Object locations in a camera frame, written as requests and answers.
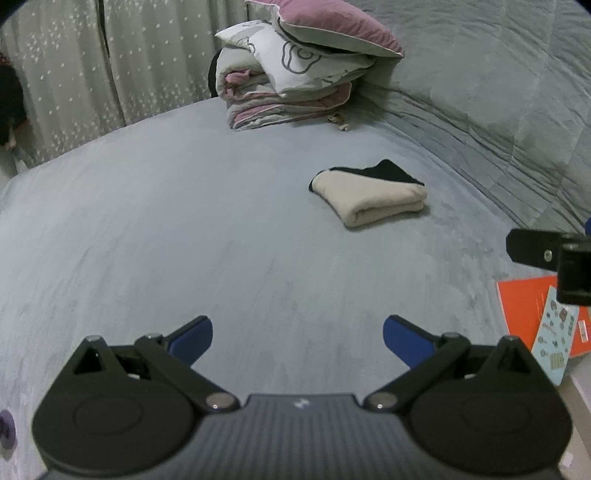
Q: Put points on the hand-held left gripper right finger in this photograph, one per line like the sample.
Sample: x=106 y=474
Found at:
x=406 y=341

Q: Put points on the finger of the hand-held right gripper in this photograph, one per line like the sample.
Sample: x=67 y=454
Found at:
x=531 y=247
x=575 y=272

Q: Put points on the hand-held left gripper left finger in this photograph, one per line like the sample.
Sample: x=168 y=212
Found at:
x=191 y=341

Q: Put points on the cream fleece garment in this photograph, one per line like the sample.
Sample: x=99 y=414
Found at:
x=369 y=198

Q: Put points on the orange book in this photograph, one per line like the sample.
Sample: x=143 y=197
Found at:
x=519 y=304

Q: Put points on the pale blue sticker sheet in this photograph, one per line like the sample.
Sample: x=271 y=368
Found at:
x=556 y=337

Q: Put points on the black cushion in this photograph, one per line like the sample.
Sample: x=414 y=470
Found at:
x=213 y=74

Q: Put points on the folded white pink quilt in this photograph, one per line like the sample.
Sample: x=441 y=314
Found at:
x=286 y=78

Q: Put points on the star-patterned grey curtain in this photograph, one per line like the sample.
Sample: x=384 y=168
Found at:
x=115 y=69

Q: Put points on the pink grey pillow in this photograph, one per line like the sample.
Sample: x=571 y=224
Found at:
x=332 y=23

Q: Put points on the hanging black jacket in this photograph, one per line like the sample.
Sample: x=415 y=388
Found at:
x=9 y=101

